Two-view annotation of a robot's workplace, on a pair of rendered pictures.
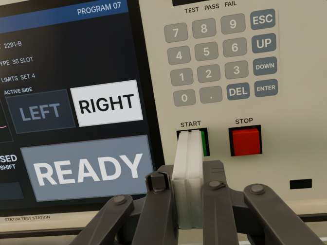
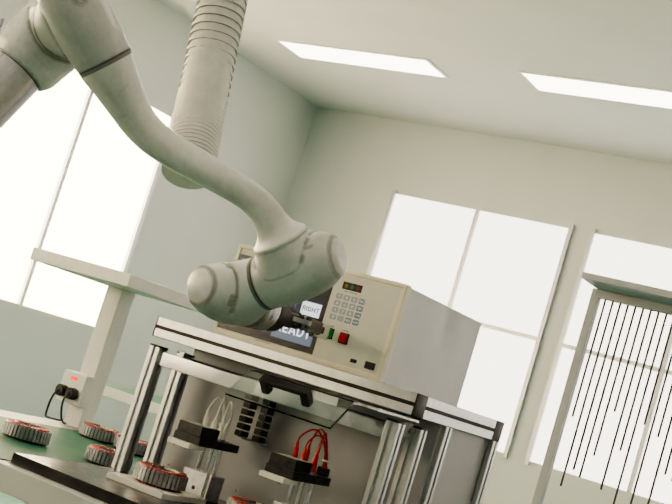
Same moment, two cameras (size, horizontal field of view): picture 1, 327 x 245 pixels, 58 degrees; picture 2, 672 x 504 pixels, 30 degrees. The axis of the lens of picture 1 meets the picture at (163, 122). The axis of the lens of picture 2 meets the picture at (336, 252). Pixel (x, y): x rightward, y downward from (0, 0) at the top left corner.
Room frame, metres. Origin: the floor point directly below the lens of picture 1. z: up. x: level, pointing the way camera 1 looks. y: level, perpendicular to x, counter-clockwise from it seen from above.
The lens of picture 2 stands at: (-2.19, -1.04, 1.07)
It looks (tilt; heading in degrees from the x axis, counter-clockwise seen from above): 6 degrees up; 24
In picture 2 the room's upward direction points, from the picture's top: 17 degrees clockwise
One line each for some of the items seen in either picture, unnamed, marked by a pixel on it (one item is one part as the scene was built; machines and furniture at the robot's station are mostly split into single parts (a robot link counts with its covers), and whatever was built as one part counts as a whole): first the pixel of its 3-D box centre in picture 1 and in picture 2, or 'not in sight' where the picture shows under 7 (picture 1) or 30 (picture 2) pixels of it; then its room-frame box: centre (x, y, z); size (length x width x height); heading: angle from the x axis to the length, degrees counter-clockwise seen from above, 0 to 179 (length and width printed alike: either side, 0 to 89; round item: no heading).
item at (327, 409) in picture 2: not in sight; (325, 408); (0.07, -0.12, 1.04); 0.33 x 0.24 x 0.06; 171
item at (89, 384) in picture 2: not in sight; (96, 353); (0.80, 0.89, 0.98); 0.37 x 0.35 x 0.46; 81
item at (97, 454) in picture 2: not in sight; (109, 457); (0.38, 0.49, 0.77); 0.11 x 0.11 x 0.04
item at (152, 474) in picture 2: not in sight; (160, 476); (0.11, 0.20, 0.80); 0.11 x 0.11 x 0.04
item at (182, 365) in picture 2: not in sight; (266, 392); (0.19, 0.07, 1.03); 0.62 x 0.01 x 0.03; 81
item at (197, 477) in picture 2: not in sight; (201, 484); (0.25, 0.18, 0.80); 0.07 x 0.05 x 0.06; 81
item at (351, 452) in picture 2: not in sight; (290, 450); (0.34, 0.04, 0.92); 0.66 x 0.01 x 0.30; 81
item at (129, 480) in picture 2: not in sight; (156, 488); (0.11, 0.20, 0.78); 0.15 x 0.15 x 0.01; 81
